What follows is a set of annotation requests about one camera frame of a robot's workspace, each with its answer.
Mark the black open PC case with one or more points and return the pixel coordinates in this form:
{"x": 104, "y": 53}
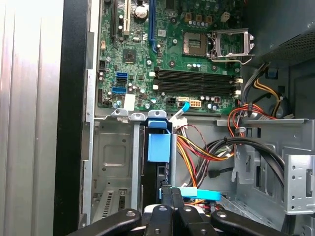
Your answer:
{"x": 71, "y": 98}

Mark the black chipset chip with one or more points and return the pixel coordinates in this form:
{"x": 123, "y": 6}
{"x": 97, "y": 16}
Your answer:
{"x": 129, "y": 55}

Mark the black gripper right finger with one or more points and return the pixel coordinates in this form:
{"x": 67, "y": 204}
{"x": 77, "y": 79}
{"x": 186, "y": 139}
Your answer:
{"x": 189, "y": 221}

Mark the metal socket cover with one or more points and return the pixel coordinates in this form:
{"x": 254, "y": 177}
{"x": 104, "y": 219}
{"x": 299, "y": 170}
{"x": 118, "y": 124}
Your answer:
{"x": 245, "y": 42}

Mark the green motherboard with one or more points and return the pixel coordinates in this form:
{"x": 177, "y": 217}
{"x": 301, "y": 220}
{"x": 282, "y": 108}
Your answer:
{"x": 110, "y": 61}

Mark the black RAM slot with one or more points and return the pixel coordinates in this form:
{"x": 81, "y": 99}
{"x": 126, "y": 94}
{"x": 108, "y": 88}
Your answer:
{"x": 194, "y": 73}
{"x": 194, "y": 92}
{"x": 194, "y": 86}
{"x": 194, "y": 79}

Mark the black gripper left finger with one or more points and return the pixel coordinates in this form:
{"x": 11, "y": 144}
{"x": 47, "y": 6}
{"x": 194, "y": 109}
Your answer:
{"x": 160, "y": 221}

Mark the white expansion slot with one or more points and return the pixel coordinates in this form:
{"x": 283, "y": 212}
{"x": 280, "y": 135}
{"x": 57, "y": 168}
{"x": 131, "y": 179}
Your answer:
{"x": 126, "y": 17}

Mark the CPU socket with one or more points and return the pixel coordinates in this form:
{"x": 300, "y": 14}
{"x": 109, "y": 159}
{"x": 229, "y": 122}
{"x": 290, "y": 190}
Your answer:
{"x": 194, "y": 44}

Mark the blue expansion slot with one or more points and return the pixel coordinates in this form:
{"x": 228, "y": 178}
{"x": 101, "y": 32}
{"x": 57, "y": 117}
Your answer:
{"x": 151, "y": 24}

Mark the black expansion slot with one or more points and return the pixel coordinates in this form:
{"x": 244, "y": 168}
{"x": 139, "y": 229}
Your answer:
{"x": 114, "y": 19}

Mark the metal disk bay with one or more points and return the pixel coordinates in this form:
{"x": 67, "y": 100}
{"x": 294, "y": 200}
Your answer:
{"x": 114, "y": 152}

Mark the metal locking lever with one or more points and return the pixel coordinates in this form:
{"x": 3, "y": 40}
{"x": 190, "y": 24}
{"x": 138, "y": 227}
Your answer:
{"x": 226, "y": 59}

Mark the metal drive cage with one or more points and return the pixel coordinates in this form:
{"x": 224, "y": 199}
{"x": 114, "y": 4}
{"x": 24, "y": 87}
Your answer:
{"x": 299, "y": 177}

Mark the hard disk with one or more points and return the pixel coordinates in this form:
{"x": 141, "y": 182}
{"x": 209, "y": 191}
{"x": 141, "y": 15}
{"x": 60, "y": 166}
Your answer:
{"x": 158, "y": 147}

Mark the silver coin cell battery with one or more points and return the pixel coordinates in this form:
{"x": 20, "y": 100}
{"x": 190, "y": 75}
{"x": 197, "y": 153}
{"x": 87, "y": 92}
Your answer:
{"x": 141, "y": 12}

